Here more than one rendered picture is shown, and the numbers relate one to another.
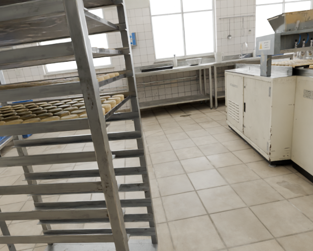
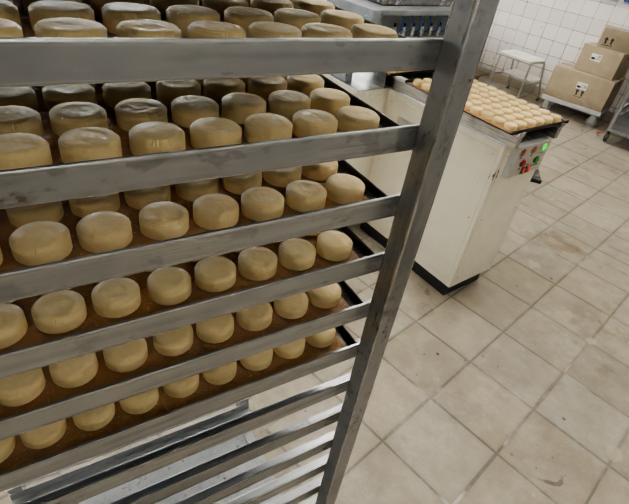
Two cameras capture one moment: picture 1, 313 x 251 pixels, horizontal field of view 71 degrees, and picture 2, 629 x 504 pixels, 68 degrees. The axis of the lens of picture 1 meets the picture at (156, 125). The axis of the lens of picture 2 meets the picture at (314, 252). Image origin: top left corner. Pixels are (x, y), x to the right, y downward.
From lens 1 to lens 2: 0.74 m
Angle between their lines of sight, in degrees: 42
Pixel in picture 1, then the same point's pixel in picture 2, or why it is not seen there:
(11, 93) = (245, 348)
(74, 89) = (350, 316)
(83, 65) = (397, 295)
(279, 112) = not seen: hidden behind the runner
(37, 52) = (317, 279)
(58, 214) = (253, 479)
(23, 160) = (223, 436)
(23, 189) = (204, 475)
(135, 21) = not seen: outside the picture
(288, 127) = (365, 170)
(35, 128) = (265, 384)
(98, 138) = (372, 373)
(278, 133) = not seen: hidden behind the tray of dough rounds
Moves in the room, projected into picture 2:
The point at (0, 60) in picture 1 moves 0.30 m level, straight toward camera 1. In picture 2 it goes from (246, 302) to (506, 398)
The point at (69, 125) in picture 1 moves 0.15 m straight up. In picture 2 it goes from (321, 364) to (337, 291)
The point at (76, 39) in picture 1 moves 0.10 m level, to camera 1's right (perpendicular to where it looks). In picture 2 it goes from (405, 266) to (453, 245)
